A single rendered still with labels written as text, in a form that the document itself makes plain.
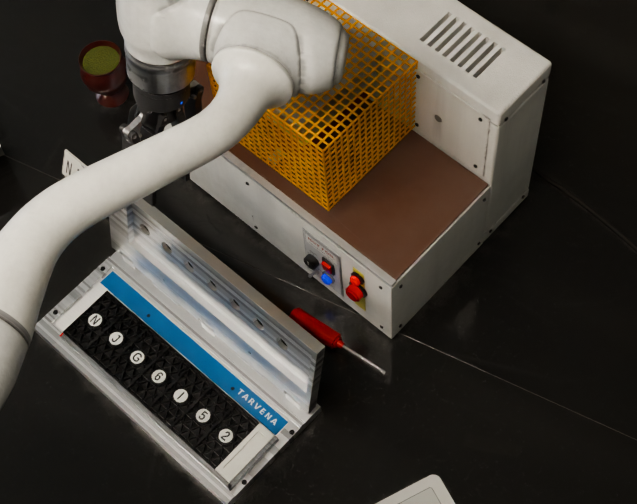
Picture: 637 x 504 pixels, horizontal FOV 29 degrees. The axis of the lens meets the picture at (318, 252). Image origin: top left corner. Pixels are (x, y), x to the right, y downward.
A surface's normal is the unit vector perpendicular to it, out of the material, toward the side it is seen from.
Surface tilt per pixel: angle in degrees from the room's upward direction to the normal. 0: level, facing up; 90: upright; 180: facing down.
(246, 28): 7
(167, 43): 82
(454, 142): 90
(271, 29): 7
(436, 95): 90
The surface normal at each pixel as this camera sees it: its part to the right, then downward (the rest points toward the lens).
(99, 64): -0.05, -0.47
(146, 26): -0.25, 0.77
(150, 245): -0.67, 0.56
